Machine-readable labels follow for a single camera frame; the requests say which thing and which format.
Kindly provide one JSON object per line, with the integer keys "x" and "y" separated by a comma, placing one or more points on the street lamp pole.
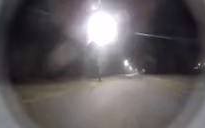
{"x": 99, "y": 68}

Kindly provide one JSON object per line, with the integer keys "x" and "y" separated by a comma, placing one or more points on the grey asphalt path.
{"x": 120, "y": 103}

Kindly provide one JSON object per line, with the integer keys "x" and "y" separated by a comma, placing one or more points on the row of distant street lamps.
{"x": 130, "y": 66}

